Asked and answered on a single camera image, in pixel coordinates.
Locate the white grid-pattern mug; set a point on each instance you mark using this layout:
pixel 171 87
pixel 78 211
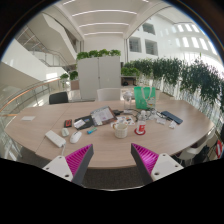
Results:
pixel 120 131

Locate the brown clipboard with papers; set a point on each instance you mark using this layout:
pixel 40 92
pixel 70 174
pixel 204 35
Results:
pixel 102 115

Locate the colourful sticker sheet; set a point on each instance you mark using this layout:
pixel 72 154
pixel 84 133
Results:
pixel 130 119

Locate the wooden planter with plants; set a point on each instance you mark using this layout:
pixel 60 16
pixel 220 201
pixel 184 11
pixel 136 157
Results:
pixel 73 81

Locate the white paper sheet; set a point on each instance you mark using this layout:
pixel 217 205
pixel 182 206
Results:
pixel 28 118

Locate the clear lidded drink jug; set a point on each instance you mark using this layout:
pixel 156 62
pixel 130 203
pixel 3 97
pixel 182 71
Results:
pixel 127 100

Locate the tall white cabinet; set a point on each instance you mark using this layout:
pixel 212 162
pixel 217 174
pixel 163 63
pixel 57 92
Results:
pixel 98 75

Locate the white card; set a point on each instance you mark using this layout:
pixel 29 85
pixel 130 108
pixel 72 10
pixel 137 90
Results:
pixel 79 123

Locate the green plants on cabinet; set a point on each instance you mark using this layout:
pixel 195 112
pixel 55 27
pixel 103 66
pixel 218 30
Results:
pixel 98 53

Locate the white power strip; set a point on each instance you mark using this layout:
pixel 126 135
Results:
pixel 55 138

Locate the white computer mouse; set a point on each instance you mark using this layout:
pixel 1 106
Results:
pixel 75 137

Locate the white chair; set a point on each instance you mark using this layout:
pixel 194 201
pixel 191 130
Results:
pixel 196 150
pixel 108 94

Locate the clear narrow plastic packet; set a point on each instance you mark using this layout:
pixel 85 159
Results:
pixel 172 124

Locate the dark blue keyboard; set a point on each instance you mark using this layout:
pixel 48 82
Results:
pixel 172 117

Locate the black chair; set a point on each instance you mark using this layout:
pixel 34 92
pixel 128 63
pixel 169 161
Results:
pixel 58 98

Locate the flat round red coaster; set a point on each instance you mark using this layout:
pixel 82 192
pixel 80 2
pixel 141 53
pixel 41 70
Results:
pixel 136 132

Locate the ceiling light strips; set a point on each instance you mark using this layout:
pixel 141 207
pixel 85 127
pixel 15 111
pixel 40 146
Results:
pixel 103 13

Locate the small white oval device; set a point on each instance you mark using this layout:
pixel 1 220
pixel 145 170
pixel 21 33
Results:
pixel 65 132

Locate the green tote bag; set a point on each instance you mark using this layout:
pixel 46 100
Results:
pixel 143 97

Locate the row of green hedge plants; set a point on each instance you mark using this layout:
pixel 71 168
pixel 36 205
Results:
pixel 196 78

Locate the black power adapter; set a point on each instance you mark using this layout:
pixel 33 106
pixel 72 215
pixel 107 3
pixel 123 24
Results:
pixel 117 112

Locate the glass railing with wooden handrail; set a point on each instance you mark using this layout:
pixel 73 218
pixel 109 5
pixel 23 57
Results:
pixel 26 95

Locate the black notebook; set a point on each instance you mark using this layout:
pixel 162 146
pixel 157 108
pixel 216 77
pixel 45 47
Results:
pixel 87 124

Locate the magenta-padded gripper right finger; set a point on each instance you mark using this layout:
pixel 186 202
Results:
pixel 161 165

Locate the small red and black device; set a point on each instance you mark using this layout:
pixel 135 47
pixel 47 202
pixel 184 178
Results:
pixel 68 123

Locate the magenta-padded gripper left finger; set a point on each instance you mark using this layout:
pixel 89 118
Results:
pixel 61 166

